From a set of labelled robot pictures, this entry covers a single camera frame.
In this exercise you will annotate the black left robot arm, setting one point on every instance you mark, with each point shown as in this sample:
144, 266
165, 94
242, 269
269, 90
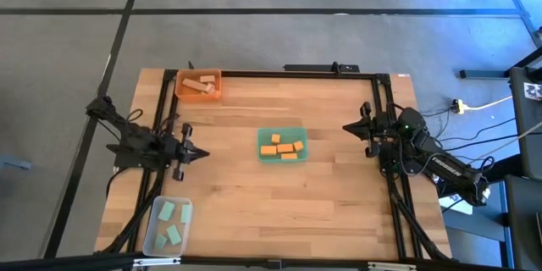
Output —
139, 144

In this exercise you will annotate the fiducial marker tag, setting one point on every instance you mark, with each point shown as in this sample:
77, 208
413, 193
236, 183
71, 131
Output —
532, 91

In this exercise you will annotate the cream power strip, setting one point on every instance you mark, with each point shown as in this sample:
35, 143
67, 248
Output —
457, 106

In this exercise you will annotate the clear plastic bin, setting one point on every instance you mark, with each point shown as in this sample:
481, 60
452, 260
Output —
152, 226

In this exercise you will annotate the grey tape strip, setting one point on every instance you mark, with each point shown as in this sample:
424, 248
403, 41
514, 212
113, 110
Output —
14, 163

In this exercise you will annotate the black desk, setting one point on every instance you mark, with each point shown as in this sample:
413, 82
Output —
525, 135

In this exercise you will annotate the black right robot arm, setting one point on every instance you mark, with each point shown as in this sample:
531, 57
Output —
449, 169

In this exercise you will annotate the teal plastic bin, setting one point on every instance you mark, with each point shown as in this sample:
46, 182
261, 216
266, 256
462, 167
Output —
292, 135

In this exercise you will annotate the black front crossbar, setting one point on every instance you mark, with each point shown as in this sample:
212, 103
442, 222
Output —
237, 261

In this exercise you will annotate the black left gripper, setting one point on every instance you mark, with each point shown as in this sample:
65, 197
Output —
180, 154

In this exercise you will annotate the black bracket bar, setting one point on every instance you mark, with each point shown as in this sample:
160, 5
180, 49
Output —
313, 68

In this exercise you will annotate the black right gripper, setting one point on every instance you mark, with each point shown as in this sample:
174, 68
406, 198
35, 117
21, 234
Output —
381, 129

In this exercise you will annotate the orange plastic bin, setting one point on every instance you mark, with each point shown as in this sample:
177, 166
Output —
186, 95

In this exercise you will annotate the printed white paper sheet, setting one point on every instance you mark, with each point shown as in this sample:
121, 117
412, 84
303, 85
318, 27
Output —
461, 205

